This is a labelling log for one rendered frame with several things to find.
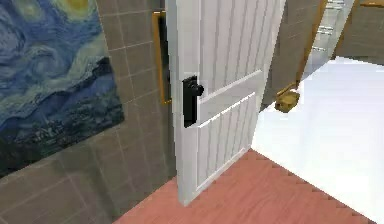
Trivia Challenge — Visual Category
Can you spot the brown wooden door frame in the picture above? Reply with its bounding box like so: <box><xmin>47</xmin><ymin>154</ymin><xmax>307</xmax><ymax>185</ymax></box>
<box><xmin>151</xmin><ymin>10</ymin><xmax>173</xmax><ymax>106</ymax></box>

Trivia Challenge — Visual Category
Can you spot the white panelled room door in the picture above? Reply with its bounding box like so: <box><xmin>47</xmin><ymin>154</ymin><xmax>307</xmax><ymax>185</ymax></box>
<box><xmin>165</xmin><ymin>0</ymin><xmax>287</xmax><ymax>207</ymax></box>

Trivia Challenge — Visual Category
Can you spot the black door handle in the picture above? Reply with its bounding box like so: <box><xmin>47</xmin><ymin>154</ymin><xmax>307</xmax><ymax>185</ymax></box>
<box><xmin>181</xmin><ymin>75</ymin><xmax>205</xmax><ymax>129</ymax></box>

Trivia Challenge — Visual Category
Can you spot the blue swirling night sky painting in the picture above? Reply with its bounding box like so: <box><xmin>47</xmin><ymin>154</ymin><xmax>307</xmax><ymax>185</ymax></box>
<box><xmin>0</xmin><ymin>0</ymin><xmax>126</xmax><ymax>179</ymax></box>

